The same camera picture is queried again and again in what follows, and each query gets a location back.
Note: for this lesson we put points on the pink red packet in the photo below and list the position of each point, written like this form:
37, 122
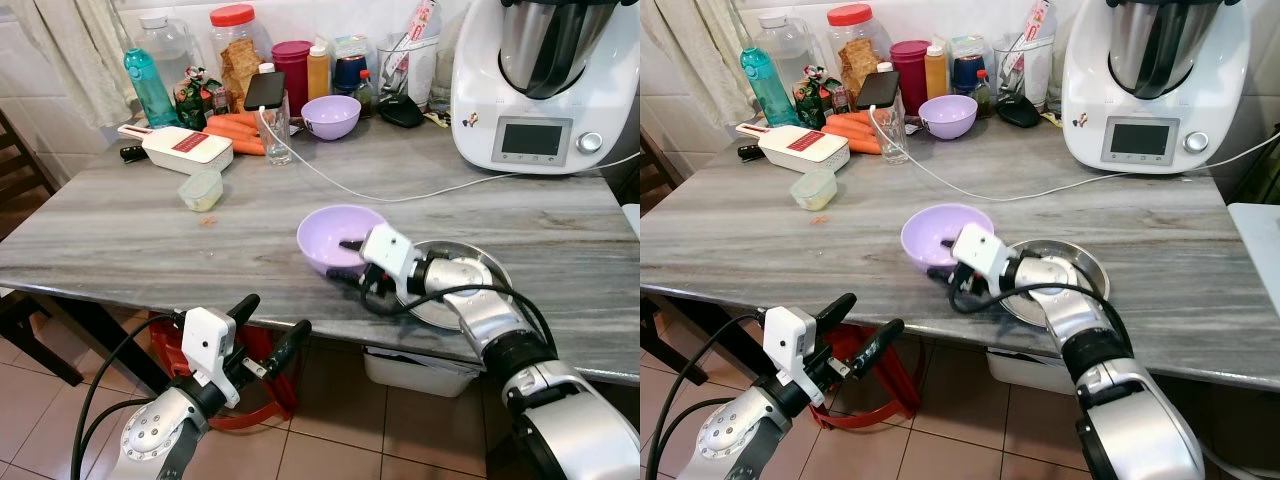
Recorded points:
420, 30
1038, 30

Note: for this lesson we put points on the red plastic stool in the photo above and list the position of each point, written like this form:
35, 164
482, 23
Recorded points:
880, 400
260, 400

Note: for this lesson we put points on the white appliance edge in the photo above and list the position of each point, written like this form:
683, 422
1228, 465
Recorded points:
1258, 245

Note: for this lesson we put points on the clear jar with red lid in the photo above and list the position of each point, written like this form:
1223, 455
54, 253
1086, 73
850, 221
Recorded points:
238, 45
855, 45

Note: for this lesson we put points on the dark wooden table frame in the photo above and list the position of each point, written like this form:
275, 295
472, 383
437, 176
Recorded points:
60, 325
665, 330

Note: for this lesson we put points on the round metal plate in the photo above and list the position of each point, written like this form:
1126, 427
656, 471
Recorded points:
1075, 262
475, 265

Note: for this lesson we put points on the teal blue bottle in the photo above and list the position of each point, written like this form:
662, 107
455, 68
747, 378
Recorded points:
767, 95
150, 95

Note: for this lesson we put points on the small purple plastic bowl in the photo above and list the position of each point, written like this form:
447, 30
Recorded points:
947, 118
330, 118

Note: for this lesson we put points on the white kitchen cooking machine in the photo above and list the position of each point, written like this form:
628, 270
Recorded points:
1090, 90
480, 90

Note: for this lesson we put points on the small dark bottle red cap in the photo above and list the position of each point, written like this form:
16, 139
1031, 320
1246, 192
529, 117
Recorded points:
983, 95
365, 95

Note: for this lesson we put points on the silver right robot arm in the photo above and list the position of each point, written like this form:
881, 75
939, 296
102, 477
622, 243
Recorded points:
1130, 400
540, 400

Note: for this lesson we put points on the dark wooden chair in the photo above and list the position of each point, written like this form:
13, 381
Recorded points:
650, 170
20, 160

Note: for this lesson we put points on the white plastic bin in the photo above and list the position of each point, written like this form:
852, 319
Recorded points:
420, 372
1030, 370

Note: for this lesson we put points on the beige curtain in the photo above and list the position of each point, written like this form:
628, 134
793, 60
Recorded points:
70, 50
700, 50

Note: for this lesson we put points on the large purple plastic bowl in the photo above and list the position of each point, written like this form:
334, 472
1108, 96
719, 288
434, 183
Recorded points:
925, 232
325, 235

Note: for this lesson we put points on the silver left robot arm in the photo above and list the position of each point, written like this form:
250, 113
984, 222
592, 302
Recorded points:
735, 435
155, 435

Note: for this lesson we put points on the black rounded pouch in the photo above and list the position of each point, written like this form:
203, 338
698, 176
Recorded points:
1020, 112
402, 112

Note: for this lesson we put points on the large clear plastic bottle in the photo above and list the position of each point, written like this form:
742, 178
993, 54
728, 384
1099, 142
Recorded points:
170, 45
788, 45

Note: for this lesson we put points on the clear drinking glass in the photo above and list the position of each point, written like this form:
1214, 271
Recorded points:
893, 140
278, 140

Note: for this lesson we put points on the dark blue jar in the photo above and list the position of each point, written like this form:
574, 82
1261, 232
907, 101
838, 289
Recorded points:
350, 70
968, 70

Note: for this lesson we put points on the orange carrot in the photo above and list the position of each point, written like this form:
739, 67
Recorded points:
848, 132
855, 120
232, 133
864, 146
235, 122
248, 147

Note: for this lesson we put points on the orange squeeze bottle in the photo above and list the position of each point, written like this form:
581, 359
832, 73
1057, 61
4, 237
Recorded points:
318, 75
936, 75

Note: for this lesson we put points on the green snack packet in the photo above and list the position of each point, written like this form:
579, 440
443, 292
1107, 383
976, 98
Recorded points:
815, 100
195, 100

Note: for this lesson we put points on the clear plastic utensil container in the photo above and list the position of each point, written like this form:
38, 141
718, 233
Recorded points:
1030, 75
415, 75

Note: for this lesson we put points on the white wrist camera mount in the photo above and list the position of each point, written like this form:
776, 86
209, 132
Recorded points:
390, 255
982, 252
207, 345
787, 340

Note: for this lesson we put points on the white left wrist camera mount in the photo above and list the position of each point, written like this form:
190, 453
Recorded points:
787, 340
207, 345

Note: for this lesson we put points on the black smartphone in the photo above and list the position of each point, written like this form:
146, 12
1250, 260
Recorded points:
877, 90
264, 90

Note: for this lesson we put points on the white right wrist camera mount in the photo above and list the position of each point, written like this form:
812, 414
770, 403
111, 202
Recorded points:
390, 255
982, 252

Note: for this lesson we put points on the magenta canister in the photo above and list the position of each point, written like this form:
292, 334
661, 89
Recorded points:
910, 65
292, 65

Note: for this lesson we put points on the small lidded plastic container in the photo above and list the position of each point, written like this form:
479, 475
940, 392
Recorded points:
200, 190
812, 188

